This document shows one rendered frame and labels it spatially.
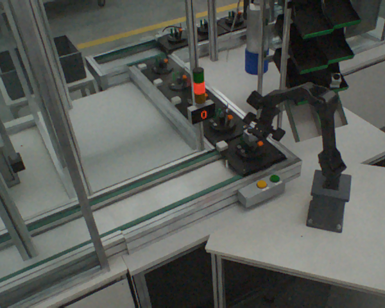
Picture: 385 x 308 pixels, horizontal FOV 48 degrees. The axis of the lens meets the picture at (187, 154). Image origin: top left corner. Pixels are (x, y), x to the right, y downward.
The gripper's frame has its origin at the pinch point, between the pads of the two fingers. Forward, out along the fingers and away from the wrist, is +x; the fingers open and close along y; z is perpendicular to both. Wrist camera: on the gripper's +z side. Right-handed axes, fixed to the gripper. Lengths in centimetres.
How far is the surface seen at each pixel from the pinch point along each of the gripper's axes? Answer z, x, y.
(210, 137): 0.4, 21.5, -24.9
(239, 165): 11.1, 14.7, -2.5
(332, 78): -37.4, -13.5, 12.4
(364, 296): -13, 97, 83
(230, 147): 1.6, 18.3, -12.6
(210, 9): -86, 19, -84
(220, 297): 54, 54, 21
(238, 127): -14.1, 21.4, -17.5
